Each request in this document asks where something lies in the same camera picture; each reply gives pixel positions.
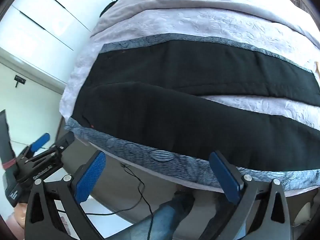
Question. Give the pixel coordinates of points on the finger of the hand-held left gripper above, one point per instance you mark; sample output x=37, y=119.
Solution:
x=41, y=141
x=63, y=142

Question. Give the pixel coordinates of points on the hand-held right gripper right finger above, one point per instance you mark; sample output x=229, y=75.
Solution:
x=225, y=177

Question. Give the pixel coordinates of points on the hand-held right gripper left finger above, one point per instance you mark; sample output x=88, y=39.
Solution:
x=91, y=177

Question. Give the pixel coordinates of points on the black pants with grey stripes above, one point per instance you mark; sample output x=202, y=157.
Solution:
x=175, y=120

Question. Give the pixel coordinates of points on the person's left hand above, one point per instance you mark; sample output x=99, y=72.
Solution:
x=19, y=212

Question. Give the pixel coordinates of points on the grey bed base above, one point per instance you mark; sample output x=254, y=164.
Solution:
x=112, y=180

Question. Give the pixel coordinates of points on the white wardrobe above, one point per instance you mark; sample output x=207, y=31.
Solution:
x=37, y=17

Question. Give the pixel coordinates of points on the orange cloth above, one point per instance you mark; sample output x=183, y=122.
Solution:
x=317, y=68

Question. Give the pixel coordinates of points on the lavender embossed blanket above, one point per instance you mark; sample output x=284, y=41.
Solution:
x=200, y=25

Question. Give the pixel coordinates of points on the plain grey blanket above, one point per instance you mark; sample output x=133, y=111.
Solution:
x=150, y=2

